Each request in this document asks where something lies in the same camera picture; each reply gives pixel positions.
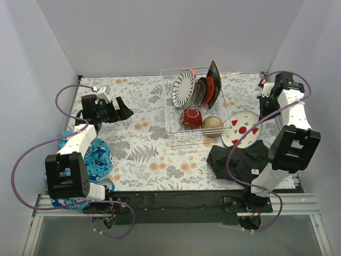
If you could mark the black striped cloth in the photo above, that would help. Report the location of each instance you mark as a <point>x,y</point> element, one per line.
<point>245,164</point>

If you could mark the blue patterned cloth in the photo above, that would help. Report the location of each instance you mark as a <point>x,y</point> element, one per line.
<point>98,162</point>

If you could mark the orange round plate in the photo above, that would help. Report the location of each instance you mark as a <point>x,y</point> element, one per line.
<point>210,89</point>

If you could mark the beige bowl black inside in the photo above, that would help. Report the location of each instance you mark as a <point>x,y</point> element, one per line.
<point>212,126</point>

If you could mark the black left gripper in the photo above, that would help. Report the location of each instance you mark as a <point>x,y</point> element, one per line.
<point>116,113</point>

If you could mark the black floral square plate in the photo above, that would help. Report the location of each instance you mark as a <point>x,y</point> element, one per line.
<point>213,73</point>

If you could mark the red floral bowl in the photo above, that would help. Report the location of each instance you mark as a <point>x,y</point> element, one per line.
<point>191,118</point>

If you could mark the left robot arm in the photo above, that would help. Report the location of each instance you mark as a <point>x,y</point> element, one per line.
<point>66,171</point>

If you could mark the clear glass plate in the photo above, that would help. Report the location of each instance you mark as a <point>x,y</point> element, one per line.
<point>201,89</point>

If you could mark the strawberry pattern white plate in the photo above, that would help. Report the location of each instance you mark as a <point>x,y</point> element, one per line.
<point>242,121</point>

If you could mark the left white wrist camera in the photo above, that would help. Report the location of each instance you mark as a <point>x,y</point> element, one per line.
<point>102,93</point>

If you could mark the black round plate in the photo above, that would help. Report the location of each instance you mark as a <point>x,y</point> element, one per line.
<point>203,79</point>

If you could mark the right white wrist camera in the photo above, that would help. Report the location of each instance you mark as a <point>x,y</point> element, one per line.
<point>266,87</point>

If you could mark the striped white round plate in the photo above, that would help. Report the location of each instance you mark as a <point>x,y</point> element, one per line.
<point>183,94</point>

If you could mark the pink plastic cup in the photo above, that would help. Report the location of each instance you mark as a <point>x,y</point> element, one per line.
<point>193,72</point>

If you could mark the floral tablecloth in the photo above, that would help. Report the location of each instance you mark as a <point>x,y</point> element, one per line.
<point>149,151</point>

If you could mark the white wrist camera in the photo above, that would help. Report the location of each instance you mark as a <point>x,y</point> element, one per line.
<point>266,87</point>
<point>102,93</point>

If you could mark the white wire dish rack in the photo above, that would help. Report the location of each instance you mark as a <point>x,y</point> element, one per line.
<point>175,130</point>

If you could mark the black base bar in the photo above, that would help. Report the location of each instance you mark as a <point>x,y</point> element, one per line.
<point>183,206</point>

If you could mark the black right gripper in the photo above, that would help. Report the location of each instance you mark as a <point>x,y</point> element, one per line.
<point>266,104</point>

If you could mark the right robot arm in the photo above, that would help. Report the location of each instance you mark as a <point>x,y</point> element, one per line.
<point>296,142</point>

